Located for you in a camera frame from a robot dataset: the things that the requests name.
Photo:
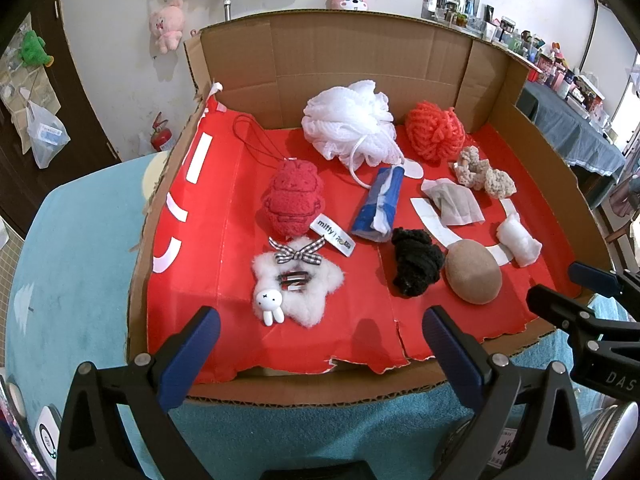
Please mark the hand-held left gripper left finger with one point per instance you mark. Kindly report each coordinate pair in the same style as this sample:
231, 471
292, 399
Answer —
190, 355

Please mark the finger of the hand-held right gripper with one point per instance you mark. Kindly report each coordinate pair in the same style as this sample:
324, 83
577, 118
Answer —
565, 310
595, 276

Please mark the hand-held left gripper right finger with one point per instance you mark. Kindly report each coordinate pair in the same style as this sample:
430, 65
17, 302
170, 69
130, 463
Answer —
452, 355

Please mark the white cotton wad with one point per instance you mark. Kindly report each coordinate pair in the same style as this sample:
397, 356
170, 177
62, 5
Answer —
517, 240

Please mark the beige makeup sponge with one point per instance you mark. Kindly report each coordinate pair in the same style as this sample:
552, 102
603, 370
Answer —
472, 272

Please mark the black fuzzy scrunchie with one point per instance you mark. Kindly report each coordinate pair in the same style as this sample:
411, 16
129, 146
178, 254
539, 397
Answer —
415, 260

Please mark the white fluffy star hair clip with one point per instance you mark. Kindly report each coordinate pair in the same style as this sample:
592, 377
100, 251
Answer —
310, 300

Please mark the cream crochet scrunchie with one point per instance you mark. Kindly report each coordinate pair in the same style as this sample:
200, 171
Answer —
492, 180

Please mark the white gauze pad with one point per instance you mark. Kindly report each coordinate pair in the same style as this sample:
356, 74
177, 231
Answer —
457, 202

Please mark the blue black small object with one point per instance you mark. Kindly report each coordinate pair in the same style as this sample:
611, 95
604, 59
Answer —
380, 200

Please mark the red knit plush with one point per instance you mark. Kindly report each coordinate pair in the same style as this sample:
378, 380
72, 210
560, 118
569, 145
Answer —
292, 195

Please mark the orange crochet pouf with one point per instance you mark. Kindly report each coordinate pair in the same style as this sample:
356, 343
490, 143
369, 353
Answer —
435, 130

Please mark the white mesh bath pouf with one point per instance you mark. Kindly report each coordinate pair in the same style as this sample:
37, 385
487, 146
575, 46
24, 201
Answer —
345, 115

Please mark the cardboard box with red lining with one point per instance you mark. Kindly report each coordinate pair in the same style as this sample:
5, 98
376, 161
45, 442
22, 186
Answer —
350, 45

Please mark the glass jar with metal lid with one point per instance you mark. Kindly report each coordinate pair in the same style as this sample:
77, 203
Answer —
610, 435

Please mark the teal blanket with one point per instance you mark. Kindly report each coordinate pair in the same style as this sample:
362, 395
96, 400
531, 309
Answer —
75, 285

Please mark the grey cloth covered table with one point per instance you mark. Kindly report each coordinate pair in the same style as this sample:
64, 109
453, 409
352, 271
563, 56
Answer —
565, 130

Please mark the white round device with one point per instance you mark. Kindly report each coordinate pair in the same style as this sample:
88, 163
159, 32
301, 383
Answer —
47, 432

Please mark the table with cluttered items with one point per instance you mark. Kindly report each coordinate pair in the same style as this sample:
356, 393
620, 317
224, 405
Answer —
550, 60

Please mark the red fire extinguisher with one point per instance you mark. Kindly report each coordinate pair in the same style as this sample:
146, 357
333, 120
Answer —
161, 135

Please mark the dark wooden door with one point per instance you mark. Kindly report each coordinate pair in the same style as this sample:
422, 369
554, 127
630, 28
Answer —
75, 135

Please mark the clear plastic bag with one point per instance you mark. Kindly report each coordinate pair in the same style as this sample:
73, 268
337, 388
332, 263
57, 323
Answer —
47, 135

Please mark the pink pig plush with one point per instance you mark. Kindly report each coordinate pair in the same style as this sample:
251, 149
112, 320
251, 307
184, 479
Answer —
167, 25

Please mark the green plush toy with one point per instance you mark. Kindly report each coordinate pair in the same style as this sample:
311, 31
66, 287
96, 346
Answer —
35, 50

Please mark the red capped tube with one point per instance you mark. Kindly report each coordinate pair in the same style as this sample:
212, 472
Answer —
227, 0

